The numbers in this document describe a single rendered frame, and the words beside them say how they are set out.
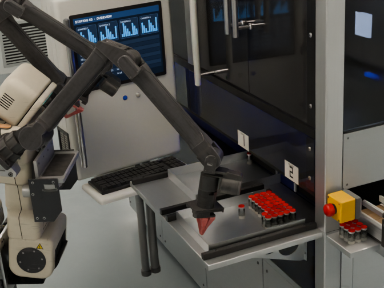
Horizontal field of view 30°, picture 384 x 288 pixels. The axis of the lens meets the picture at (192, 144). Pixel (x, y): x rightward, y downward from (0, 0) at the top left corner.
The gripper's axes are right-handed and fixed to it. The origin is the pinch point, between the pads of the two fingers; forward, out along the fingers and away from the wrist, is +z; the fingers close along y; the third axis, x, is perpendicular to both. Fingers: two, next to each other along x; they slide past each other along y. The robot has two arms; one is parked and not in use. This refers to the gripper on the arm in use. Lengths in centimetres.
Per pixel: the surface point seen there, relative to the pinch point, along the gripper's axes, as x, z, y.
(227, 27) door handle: 40, -56, 21
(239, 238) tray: -6.9, -0.4, 9.6
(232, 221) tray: 8.4, 1.8, 15.8
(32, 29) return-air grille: 539, 51, 71
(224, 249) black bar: -9.1, 1.7, 3.8
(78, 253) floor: 165, 98, 15
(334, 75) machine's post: -12, -54, 30
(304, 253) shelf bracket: -2.8, 10.0, 38.5
